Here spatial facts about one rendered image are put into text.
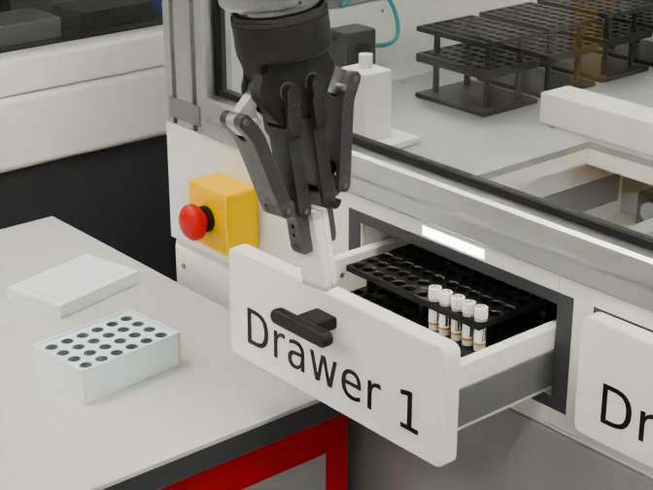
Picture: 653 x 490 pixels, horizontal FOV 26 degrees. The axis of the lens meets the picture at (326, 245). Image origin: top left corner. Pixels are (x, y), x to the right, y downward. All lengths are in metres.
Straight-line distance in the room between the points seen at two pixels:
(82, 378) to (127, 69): 0.71
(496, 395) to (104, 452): 0.37
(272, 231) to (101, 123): 0.54
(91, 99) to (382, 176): 0.72
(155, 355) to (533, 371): 0.41
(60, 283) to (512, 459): 0.59
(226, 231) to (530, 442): 0.42
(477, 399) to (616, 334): 0.13
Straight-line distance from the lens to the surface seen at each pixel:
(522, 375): 1.24
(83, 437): 1.36
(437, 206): 1.33
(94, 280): 1.65
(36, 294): 1.63
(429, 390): 1.16
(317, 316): 1.22
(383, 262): 1.36
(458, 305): 1.26
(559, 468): 1.31
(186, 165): 1.64
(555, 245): 1.22
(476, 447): 1.38
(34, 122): 1.96
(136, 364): 1.44
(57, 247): 1.80
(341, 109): 1.13
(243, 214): 1.53
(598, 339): 1.20
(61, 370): 1.43
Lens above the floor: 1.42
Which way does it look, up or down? 22 degrees down
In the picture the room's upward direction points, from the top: straight up
